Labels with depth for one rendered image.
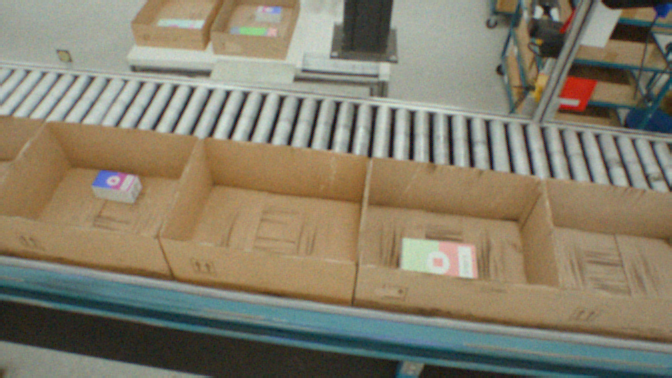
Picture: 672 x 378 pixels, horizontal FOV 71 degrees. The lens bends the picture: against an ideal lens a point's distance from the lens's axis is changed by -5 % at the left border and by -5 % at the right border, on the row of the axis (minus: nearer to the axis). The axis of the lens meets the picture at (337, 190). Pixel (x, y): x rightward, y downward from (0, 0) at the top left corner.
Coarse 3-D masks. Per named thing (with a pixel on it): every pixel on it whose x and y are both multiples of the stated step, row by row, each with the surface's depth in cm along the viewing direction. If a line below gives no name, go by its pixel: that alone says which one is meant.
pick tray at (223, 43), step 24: (240, 0) 209; (264, 0) 208; (288, 0) 207; (216, 24) 186; (240, 24) 200; (264, 24) 200; (288, 24) 184; (216, 48) 184; (240, 48) 183; (264, 48) 182; (288, 48) 189
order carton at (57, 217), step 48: (48, 144) 117; (96, 144) 120; (144, 144) 118; (192, 144) 116; (0, 192) 103; (48, 192) 120; (144, 192) 124; (48, 240) 102; (96, 240) 99; (144, 240) 97
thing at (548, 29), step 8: (528, 24) 150; (536, 24) 147; (544, 24) 147; (552, 24) 147; (560, 24) 148; (528, 32) 149; (536, 32) 148; (544, 32) 147; (552, 32) 147; (536, 40) 153; (544, 40) 149; (552, 40) 148; (560, 40) 148; (544, 48) 152; (552, 48) 152
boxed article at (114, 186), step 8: (104, 176) 121; (112, 176) 121; (120, 176) 121; (128, 176) 121; (136, 176) 121; (96, 184) 119; (104, 184) 119; (112, 184) 119; (120, 184) 119; (128, 184) 119; (136, 184) 121; (96, 192) 120; (104, 192) 119; (112, 192) 119; (120, 192) 118; (128, 192) 118; (136, 192) 122; (112, 200) 121; (120, 200) 121; (128, 200) 120
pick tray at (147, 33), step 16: (160, 0) 205; (176, 0) 211; (192, 0) 211; (208, 0) 212; (224, 0) 204; (144, 16) 192; (160, 16) 202; (176, 16) 202; (192, 16) 202; (208, 16) 187; (144, 32) 184; (160, 32) 183; (176, 32) 182; (192, 32) 182; (208, 32) 189; (176, 48) 188; (192, 48) 187
